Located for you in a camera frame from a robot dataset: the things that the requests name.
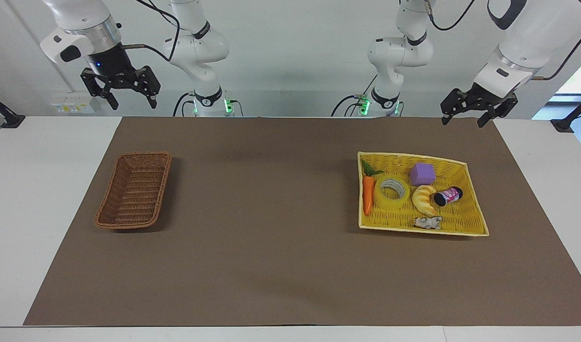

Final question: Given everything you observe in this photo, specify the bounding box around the black bottle with pink label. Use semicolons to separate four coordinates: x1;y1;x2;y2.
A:
433;187;463;207

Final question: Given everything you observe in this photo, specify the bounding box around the white wall socket panel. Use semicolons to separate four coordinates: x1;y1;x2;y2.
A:
50;97;102;115

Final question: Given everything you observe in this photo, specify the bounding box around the yellow tape roll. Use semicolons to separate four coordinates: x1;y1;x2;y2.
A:
374;175;411;211

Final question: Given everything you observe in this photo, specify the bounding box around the brown wicker basket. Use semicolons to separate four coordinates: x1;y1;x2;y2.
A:
94;151;173;230

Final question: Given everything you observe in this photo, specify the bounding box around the black cable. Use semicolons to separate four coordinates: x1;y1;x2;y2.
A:
121;0;181;62
532;24;581;81
332;94;365;117
173;92;196;117
427;0;477;32

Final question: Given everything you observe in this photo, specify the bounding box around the purple cube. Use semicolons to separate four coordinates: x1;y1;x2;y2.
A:
410;162;437;187

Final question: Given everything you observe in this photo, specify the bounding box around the grey toy animal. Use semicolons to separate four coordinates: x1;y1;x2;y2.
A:
413;216;443;230

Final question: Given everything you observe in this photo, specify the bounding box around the black stand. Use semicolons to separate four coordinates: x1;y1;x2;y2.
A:
551;93;581;133
0;90;26;129

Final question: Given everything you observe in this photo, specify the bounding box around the orange toy carrot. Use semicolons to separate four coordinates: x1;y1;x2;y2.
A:
361;160;385;216

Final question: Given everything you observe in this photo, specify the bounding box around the yellow toy croissant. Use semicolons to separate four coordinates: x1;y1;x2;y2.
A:
412;185;438;217

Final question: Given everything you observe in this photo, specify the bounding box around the window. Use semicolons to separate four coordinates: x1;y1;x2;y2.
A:
533;51;581;157

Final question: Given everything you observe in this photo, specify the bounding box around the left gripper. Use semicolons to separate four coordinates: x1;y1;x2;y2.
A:
440;83;518;128

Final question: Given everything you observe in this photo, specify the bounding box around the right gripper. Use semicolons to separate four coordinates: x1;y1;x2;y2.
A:
80;41;161;111

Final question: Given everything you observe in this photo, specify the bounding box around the yellow plastic basket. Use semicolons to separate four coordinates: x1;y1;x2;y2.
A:
357;151;490;237

